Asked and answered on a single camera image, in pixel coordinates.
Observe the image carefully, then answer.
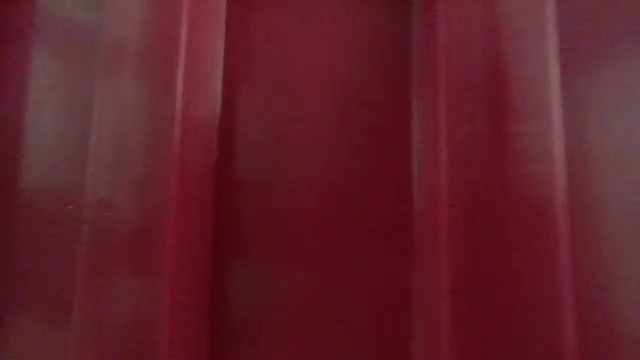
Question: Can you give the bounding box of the large red plastic bin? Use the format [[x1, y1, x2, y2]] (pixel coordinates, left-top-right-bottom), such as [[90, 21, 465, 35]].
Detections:
[[0, 0, 640, 360]]

